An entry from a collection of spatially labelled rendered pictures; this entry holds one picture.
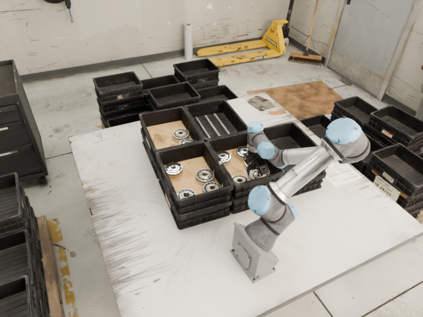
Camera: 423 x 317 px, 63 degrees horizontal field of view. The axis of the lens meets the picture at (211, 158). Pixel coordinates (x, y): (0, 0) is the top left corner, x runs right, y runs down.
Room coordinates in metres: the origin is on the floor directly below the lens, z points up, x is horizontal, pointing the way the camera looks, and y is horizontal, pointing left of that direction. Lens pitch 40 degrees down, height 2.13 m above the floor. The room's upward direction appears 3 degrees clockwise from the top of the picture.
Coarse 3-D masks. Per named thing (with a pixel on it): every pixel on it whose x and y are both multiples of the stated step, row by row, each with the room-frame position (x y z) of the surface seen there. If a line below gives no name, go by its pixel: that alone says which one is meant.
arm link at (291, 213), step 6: (288, 204) 1.00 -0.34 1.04; (288, 210) 0.99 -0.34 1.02; (294, 210) 0.99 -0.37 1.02; (282, 216) 0.95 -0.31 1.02; (288, 216) 0.97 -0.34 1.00; (294, 216) 0.98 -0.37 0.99; (270, 222) 0.96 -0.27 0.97; (276, 222) 0.95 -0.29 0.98; (282, 222) 0.95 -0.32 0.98; (288, 222) 0.97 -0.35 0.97; (276, 228) 0.95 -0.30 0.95; (282, 228) 0.95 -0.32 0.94
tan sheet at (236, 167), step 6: (228, 150) 1.61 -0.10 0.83; (234, 150) 1.62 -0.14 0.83; (234, 156) 1.56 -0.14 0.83; (234, 162) 1.51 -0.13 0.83; (240, 162) 1.51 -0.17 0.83; (228, 168) 1.45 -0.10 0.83; (234, 168) 1.46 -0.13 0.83; (240, 168) 1.46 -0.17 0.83; (234, 174) 1.40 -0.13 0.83; (240, 174) 1.41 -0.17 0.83; (246, 174) 1.41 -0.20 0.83
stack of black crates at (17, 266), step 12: (0, 240) 1.15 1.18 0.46; (12, 240) 1.17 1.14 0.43; (24, 240) 1.20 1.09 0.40; (0, 252) 1.12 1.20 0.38; (12, 252) 1.13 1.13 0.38; (24, 252) 1.13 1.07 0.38; (36, 252) 1.21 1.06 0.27; (0, 264) 1.05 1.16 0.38; (12, 264) 1.05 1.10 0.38; (24, 264) 1.06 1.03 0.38; (36, 264) 1.07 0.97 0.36; (0, 276) 0.98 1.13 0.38; (12, 276) 0.98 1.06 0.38; (36, 276) 0.99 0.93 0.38; (36, 288) 0.91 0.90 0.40; (48, 312) 0.89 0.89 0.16
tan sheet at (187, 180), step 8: (184, 160) 1.50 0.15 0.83; (192, 160) 1.50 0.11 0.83; (200, 160) 1.51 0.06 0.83; (184, 168) 1.44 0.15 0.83; (192, 168) 1.44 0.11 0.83; (200, 168) 1.44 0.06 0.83; (208, 168) 1.45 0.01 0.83; (184, 176) 1.37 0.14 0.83; (192, 176) 1.37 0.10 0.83; (176, 184) 1.30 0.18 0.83; (184, 184) 1.31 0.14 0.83; (192, 184) 1.31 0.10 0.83; (176, 192) 1.24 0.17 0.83; (200, 192) 1.25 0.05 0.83
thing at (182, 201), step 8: (192, 144) 1.53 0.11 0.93; (160, 152) 1.45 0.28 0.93; (160, 160) 1.38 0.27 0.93; (216, 160) 1.41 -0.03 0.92; (168, 176) 1.26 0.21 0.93; (168, 184) 1.22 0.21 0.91; (232, 184) 1.22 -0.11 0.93; (208, 192) 1.16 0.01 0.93; (216, 192) 1.17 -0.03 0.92; (224, 192) 1.19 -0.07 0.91; (176, 200) 1.10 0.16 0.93; (184, 200) 1.10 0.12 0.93; (192, 200) 1.12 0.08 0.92
